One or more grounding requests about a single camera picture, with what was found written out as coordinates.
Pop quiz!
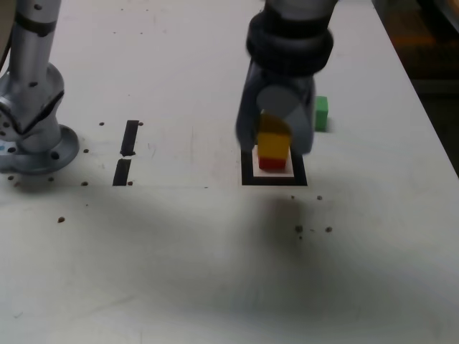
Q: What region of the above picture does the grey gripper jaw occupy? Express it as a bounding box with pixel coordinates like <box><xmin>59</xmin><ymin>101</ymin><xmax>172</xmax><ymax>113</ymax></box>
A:
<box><xmin>255</xmin><ymin>80</ymin><xmax>318</xmax><ymax>156</ymax></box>

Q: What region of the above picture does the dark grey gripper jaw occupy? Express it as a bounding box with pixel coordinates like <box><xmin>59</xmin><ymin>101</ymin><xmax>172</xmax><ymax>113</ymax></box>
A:
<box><xmin>235</xmin><ymin>62</ymin><xmax>269</xmax><ymax>154</ymax></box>

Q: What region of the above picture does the green cube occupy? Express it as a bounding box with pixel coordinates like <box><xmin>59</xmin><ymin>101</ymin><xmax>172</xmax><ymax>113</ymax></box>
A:
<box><xmin>314</xmin><ymin>95</ymin><xmax>329</xmax><ymax>131</ymax></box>

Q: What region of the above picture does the yellow cube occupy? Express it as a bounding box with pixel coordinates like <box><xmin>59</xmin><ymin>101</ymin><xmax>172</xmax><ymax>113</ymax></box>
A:
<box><xmin>255</xmin><ymin>110</ymin><xmax>293</xmax><ymax>161</ymax></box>

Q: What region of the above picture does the red cube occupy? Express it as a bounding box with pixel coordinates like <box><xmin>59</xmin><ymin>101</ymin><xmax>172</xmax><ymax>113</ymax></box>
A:
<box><xmin>258</xmin><ymin>156</ymin><xmax>288</xmax><ymax>170</ymax></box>

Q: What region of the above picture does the black tape square outline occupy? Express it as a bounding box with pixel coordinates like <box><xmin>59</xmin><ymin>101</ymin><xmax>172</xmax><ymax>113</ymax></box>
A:
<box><xmin>239</xmin><ymin>138</ymin><xmax>308</xmax><ymax>187</ymax></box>

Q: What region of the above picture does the black tape strip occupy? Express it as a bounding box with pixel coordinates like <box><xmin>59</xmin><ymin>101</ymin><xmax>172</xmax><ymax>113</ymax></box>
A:
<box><xmin>112</xmin><ymin>120</ymin><xmax>140</xmax><ymax>187</ymax></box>

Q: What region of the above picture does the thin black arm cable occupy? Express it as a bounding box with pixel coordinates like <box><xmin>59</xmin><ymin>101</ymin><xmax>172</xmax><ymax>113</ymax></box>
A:
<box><xmin>0</xmin><ymin>10</ymin><xmax>17</xmax><ymax>78</ymax></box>

